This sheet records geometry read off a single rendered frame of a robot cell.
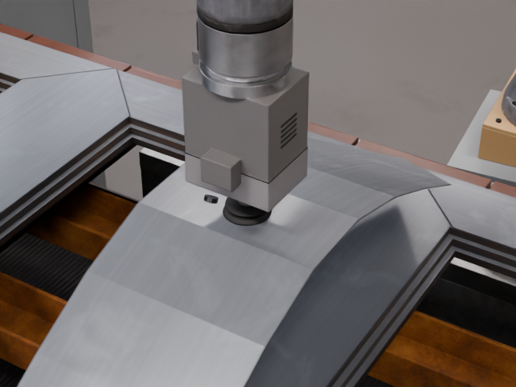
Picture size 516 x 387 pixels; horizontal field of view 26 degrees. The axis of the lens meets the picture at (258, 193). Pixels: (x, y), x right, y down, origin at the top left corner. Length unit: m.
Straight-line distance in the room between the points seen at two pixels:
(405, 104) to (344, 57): 0.31
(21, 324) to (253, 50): 0.64
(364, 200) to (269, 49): 0.22
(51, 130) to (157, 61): 1.90
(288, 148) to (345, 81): 2.29
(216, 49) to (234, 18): 0.03
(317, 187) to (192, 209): 0.12
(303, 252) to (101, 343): 0.18
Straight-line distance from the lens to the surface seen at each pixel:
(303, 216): 0.98
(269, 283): 0.92
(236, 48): 0.86
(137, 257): 0.97
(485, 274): 1.46
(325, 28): 3.49
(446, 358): 1.34
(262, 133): 0.89
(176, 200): 1.00
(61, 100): 1.49
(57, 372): 0.94
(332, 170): 1.10
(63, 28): 2.05
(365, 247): 1.22
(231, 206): 0.98
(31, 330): 1.38
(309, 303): 1.15
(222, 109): 0.90
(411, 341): 1.35
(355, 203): 1.01
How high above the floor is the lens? 1.60
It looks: 36 degrees down
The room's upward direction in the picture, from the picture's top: straight up
